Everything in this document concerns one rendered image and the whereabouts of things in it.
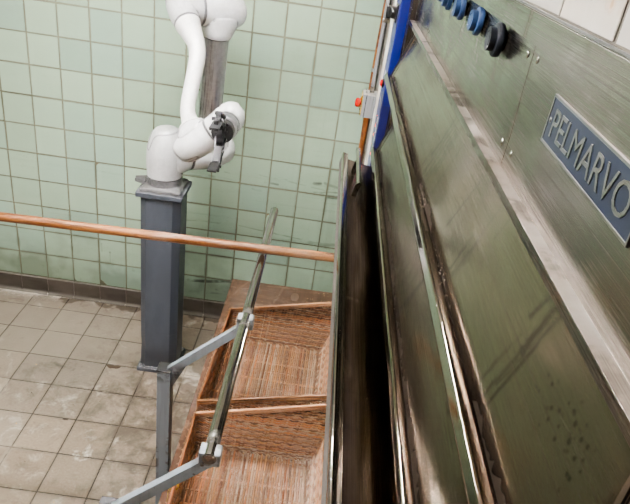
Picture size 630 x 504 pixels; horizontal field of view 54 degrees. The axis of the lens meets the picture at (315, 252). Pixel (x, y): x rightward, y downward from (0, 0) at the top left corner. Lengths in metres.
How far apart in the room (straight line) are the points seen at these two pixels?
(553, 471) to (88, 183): 3.16
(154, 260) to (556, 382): 2.49
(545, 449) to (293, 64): 2.64
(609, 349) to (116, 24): 2.91
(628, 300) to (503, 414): 0.20
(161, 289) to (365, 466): 2.11
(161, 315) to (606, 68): 2.71
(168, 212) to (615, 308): 2.43
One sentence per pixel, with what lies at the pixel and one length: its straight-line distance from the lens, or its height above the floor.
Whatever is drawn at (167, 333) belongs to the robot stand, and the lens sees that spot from 3.16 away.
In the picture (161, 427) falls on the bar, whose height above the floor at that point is 0.73.
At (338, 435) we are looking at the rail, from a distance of 1.04.
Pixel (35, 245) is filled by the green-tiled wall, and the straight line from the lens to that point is 3.83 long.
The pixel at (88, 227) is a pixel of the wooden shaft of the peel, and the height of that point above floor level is 1.20.
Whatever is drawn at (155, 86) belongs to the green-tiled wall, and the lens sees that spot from 3.22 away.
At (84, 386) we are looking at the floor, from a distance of 3.28.
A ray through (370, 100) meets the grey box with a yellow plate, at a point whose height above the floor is 1.49.
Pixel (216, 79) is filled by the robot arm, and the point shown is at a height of 1.50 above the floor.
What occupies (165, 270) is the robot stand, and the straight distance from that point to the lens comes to 2.95.
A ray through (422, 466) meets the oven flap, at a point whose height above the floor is 1.49.
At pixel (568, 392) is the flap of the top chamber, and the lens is 0.59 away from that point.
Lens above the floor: 2.17
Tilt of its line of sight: 29 degrees down
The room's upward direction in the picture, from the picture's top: 9 degrees clockwise
